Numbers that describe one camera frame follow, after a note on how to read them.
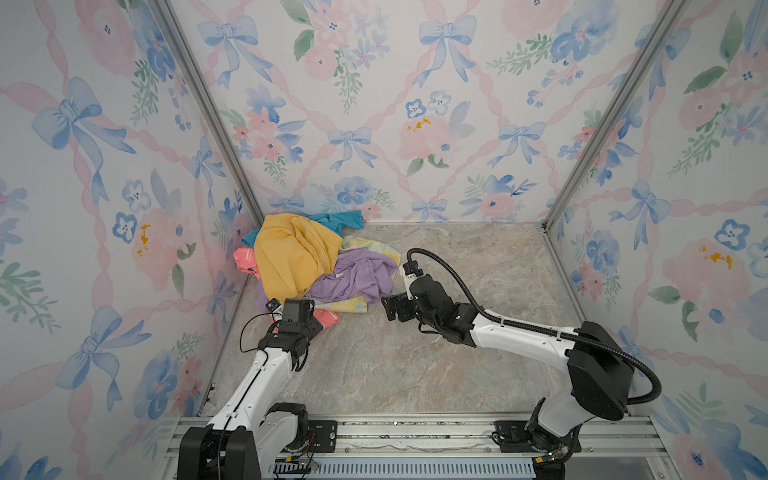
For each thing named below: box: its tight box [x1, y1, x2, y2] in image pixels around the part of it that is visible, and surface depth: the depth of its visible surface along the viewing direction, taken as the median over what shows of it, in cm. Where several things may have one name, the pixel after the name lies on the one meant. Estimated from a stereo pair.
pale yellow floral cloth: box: [314, 235, 401, 314], surface depth 99 cm
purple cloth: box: [307, 248, 399, 304], surface depth 102 cm
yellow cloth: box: [254, 213, 343, 301], surface depth 97 cm
